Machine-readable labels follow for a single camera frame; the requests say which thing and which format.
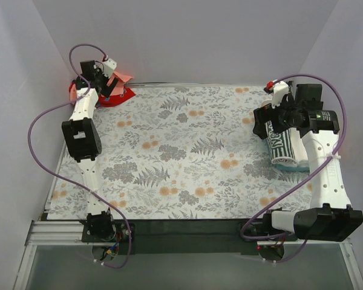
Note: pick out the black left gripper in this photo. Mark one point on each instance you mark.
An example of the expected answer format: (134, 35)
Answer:
(109, 86)

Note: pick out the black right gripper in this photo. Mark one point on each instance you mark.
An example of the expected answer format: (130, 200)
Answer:
(261, 121)

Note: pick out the pink panda towel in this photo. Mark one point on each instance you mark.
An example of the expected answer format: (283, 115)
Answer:
(118, 83)

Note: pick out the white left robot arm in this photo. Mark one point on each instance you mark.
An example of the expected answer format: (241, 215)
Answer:
(84, 144)

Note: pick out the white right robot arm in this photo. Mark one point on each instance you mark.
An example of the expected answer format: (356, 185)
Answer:
(330, 216)

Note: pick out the red and blue towel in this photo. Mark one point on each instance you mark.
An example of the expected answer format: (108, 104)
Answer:
(106, 102)

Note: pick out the striped lemon rolled towel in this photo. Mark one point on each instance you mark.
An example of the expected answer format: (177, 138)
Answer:
(279, 145)

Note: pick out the white rolled towel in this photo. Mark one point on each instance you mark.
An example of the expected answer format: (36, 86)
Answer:
(295, 136)

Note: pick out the teal towel tray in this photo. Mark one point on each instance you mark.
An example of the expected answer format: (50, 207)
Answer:
(301, 163)

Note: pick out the floral patterned table mat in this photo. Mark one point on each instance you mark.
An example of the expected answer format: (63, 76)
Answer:
(189, 152)

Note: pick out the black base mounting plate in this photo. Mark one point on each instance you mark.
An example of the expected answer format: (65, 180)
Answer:
(182, 236)

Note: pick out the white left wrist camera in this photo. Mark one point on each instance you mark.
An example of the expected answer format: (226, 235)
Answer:
(109, 66)

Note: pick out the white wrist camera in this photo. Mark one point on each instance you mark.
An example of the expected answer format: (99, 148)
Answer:
(277, 90)
(109, 66)

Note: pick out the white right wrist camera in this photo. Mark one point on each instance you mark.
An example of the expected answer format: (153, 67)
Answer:
(277, 90)

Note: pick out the aluminium frame rail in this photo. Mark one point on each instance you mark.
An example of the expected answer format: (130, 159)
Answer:
(55, 258)

